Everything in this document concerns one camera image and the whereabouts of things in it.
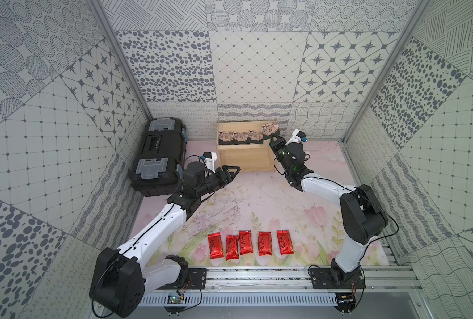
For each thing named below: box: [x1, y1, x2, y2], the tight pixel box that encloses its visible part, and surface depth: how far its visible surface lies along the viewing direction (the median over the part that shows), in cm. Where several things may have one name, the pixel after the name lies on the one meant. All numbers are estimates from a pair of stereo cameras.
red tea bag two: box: [225, 234, 240, 261], surface depth 81 cm
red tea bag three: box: [238, 229, 254, 256], surface depth 83 cm
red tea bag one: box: [207, 231, 224, 260], surface depth 82 cm
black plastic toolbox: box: [129, 117, 188, 197], surface depth 94 cm
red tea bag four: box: [257, 231, 273, 256], surface depth 83 cm
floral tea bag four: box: [266, 121, 280, 136], surface depth 89 cm
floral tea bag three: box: [251, 131, 261, 142], surface depth 95 cm
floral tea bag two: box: [230, 131, 251, 145], surface depth 95 cm
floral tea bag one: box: [217, 130, 234, 145], surface depth 95 cm
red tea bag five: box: [276, 229, 295, 255], surface depth 83 cm
